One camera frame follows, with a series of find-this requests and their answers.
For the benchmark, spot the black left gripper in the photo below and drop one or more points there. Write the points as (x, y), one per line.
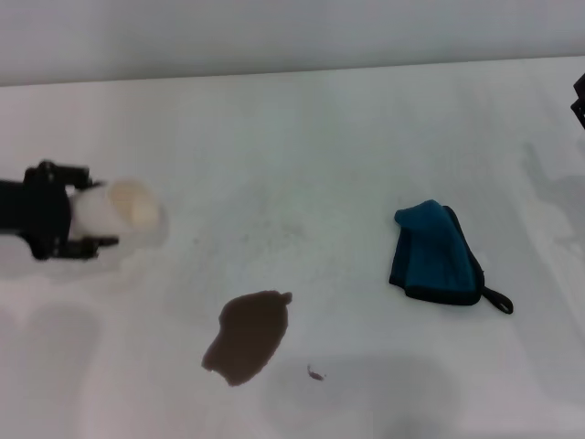
(45, 210)

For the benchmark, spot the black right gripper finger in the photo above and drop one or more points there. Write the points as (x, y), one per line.
(579, 103)

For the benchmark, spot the white paper cup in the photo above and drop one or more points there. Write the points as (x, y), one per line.
(116, 210)

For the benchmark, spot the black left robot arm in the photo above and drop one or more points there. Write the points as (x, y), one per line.
(11, 208)

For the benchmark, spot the blue rag with black trim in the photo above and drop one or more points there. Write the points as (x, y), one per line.
(432, 256)

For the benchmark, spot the large dark liquid stain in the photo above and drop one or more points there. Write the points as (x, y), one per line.
(249, 336)

